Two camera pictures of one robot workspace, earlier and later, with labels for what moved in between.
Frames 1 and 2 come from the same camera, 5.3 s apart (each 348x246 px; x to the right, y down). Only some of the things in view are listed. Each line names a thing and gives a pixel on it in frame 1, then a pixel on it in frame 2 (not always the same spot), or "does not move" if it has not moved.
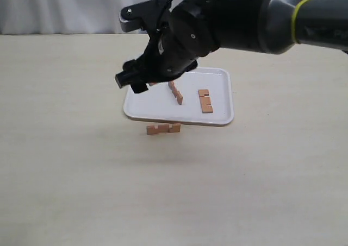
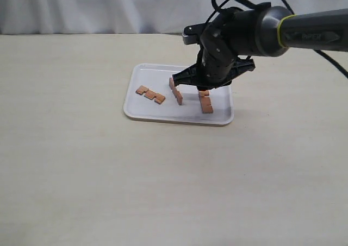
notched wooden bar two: [205, 101] does not move
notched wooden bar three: [163, 128] to [145, 91]
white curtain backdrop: [94, 9] does not move
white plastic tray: [203, 97] does not move
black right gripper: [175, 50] to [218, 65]
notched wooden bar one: [175, 92] does not move
